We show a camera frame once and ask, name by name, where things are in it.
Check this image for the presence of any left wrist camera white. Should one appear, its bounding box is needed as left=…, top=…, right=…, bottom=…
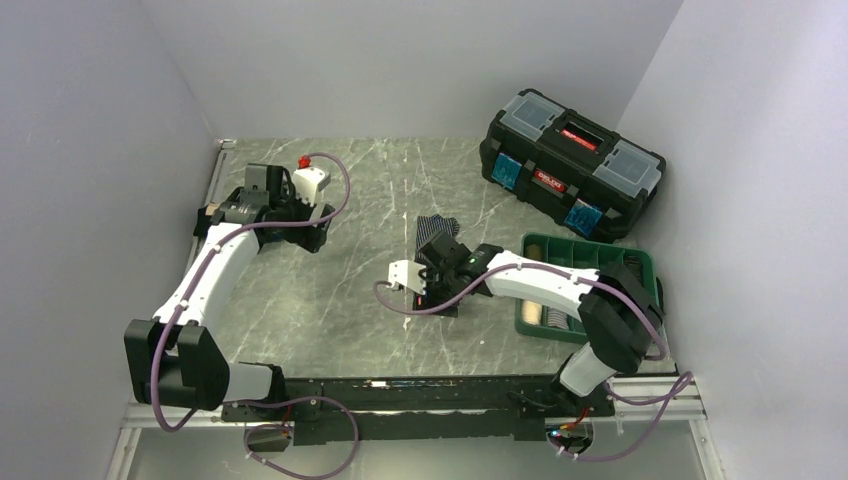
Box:
left=291, top=166, right=331, bottom=207

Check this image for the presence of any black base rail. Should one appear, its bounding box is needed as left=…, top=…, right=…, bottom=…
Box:
left=221, top=374, right=615, bottom=446

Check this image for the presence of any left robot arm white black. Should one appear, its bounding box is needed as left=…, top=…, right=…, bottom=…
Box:
left=124, top=158, right=334, bottom=420

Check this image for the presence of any cream rolled cloth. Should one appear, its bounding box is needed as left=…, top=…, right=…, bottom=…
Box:
left=520, top=301, right=544, bottom=326

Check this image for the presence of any green compartment tray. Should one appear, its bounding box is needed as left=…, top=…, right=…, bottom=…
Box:
left=514, top=233, right=664, bottom=345

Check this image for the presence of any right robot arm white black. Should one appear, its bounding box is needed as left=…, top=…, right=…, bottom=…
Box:
left=417, top=232, right=668, bottom=415

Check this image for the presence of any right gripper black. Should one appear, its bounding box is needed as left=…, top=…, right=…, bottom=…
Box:
left=413, top=259, right=462, bottom=318

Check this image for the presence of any black toolbox with clear lids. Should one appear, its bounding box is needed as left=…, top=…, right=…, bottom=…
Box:
left=479, top=89, right=667, bottom=243

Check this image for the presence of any navy striped underwear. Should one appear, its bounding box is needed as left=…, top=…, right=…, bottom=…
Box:
left=415, top=214, right=460, bottom=263

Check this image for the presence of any dark navy orange clothes pile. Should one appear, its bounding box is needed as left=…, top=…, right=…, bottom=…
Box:
left=192, top=202, right=228, bottom=239

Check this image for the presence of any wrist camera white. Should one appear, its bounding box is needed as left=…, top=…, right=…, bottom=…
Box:
left=291, top=166, right=331, bottom=207
left=387, top=260, right=427, bottom=295

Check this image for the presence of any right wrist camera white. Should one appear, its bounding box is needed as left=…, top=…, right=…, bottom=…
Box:
left=387, top=260, right=427, bottom=295

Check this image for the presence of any olive rolled cloth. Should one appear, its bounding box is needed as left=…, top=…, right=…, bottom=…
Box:
left=524, top=244, right=545, bottom=261

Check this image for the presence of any grey striped rolled cloth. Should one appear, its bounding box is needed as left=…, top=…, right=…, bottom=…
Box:
left=545, top=309, right=572, bottom=331

